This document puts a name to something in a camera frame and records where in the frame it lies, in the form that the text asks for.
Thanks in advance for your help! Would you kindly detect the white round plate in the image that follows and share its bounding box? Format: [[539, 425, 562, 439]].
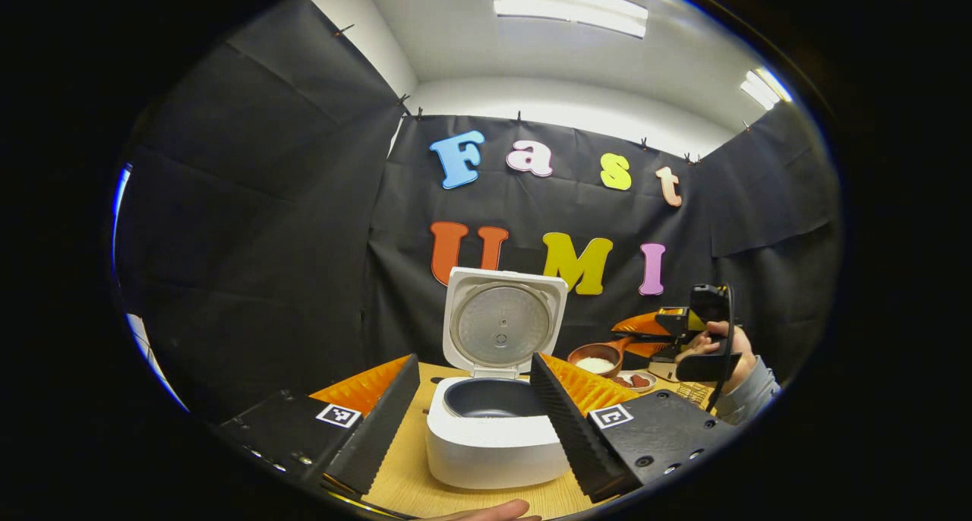
[[611, 370, 658, 393]]

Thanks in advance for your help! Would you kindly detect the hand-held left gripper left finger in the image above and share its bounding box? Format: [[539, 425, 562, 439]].
[[215, 353, 421, 499]]

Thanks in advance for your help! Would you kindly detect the long ceiling light panel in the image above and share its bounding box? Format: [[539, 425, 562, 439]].
[[486, 0, 651, 40]]

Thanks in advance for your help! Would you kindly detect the small ceiling light panel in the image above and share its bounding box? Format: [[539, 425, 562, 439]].
[[740, 67, 795, 112]]

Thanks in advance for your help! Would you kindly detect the black backdrop cloth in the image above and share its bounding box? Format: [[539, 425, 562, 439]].
[[114, 0, 844, 423]]

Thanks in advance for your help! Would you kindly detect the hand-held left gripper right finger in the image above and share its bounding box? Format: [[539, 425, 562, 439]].
[[529, 352, 743, 504]]

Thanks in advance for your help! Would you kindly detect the brown wooden spoon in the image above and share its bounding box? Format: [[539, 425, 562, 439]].
[[566, 336, 636, 378]]

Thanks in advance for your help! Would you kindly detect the wire chopstick holder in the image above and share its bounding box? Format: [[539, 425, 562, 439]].
[[674, 382, 719, 410]]

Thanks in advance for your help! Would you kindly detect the white rice cooker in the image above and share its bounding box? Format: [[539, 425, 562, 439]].
[[425, 267, 570, 491]]

